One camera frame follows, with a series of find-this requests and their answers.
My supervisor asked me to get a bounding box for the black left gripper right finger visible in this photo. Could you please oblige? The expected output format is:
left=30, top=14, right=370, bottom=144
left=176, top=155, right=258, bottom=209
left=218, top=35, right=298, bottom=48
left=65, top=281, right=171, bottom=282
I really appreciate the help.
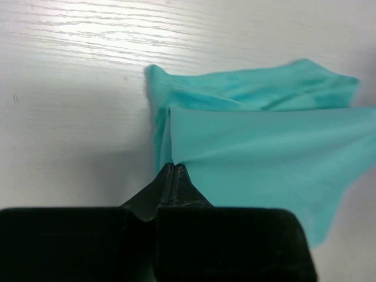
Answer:
left=154, top=163, right=318, bottom=281

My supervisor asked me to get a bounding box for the teal t shirt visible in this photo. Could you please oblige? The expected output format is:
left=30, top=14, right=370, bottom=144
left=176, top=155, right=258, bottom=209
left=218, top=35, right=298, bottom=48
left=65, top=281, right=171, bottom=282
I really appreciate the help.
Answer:
left=145, top=59, right=375, bottom=247

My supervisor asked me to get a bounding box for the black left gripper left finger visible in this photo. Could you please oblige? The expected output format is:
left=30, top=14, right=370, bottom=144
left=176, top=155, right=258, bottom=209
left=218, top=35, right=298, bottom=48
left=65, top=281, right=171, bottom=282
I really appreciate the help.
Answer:
left=1, top=163, right=173, bottom=281

